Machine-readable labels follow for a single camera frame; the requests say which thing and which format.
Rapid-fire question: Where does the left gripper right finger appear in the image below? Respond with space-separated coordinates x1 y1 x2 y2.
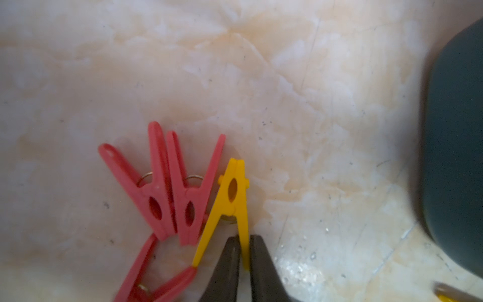
250 235 294 301

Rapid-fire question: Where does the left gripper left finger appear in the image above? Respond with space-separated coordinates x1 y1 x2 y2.
199 236 241 302

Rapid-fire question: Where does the yellow clothespin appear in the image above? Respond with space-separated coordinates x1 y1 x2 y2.
191 158 250 270
433 282 482 302

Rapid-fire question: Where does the red clothespin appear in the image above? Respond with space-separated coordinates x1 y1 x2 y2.
98 122 177 240
166 131 226 246
114 234 197 302

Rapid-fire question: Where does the teal plastic storage box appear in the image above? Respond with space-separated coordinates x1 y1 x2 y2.
421 20 482 276

